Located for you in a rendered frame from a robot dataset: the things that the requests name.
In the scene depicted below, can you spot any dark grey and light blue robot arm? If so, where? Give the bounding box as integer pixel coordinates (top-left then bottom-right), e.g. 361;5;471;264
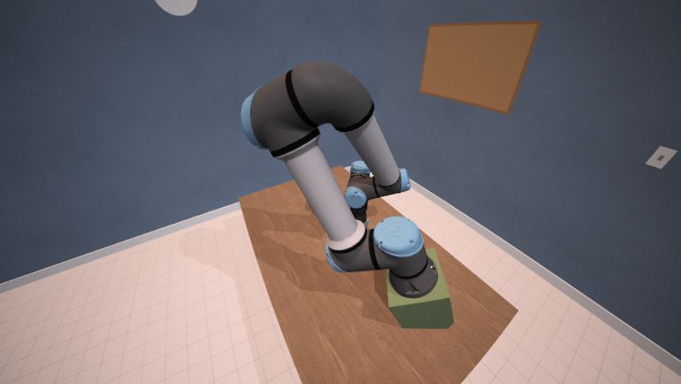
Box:
241;61;438;298

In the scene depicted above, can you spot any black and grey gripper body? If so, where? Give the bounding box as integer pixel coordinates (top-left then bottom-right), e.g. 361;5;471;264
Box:
350;200;369;223

